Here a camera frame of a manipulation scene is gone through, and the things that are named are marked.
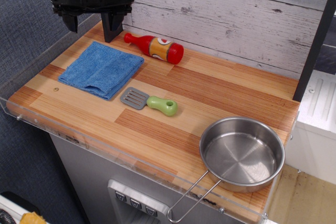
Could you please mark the blue cloth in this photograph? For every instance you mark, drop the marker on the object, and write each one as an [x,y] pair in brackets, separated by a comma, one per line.
[101,70]

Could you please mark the grey spatula green handle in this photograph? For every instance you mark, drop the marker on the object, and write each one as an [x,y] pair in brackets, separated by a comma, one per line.
[138,100]

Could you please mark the stainless steel pan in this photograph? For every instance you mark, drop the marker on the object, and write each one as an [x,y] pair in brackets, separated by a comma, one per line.
[241,155]

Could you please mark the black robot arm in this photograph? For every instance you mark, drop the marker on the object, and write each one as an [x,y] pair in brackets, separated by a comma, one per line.
[111,11]

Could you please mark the red toy sauce bottle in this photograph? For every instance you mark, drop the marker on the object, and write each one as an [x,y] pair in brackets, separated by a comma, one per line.
[157,47]

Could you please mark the clear acrylic table guard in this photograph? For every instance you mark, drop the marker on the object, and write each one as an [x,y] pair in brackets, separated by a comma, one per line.
[147,142]

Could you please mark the grey toy kitchen cabinet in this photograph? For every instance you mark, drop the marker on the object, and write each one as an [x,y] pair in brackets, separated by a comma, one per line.
[90,170]

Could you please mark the silver button control panel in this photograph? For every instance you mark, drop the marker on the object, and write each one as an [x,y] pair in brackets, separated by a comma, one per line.
[132,206]

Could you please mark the white ribbed cabinet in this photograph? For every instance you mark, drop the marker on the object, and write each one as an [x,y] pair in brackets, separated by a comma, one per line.
[311,146]

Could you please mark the dark grey left post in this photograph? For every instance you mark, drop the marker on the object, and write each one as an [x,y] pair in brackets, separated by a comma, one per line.
[108,35]

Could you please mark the dark grey post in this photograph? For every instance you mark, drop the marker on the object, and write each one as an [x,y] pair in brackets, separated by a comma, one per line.
[314,51]
[108,35]

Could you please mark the dark grey right post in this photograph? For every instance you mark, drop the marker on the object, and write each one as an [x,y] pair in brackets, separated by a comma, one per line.
[314,51]

